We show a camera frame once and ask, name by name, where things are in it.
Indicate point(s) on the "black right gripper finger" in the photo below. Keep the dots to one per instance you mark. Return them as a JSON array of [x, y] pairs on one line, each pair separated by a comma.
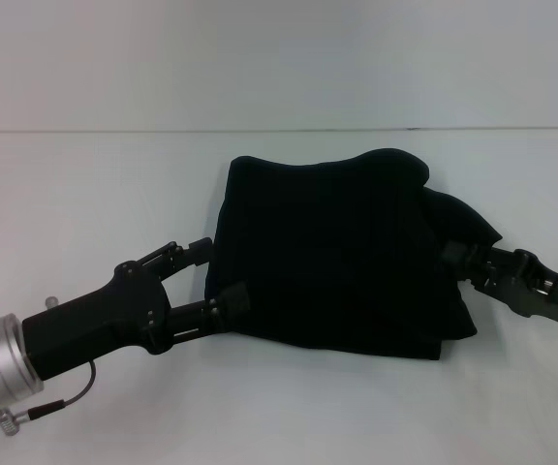
[[487, 286], [453, 254]]

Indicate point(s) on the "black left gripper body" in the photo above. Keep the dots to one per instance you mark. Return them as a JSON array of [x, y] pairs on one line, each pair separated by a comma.
[[90, 329]]

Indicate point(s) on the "small silver left wrist knob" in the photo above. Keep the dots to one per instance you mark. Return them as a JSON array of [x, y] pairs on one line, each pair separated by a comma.
[[52, 301]]

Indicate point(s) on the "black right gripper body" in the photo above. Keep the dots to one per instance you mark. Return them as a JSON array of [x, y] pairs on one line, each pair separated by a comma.
[[550, 298]]

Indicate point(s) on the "black shirt with FREE print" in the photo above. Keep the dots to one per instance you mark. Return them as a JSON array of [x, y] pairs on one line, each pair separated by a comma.
[[332, 257]]

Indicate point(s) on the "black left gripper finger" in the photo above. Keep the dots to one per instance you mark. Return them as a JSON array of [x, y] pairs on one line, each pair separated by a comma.
[[192, 249], [233, 300]]

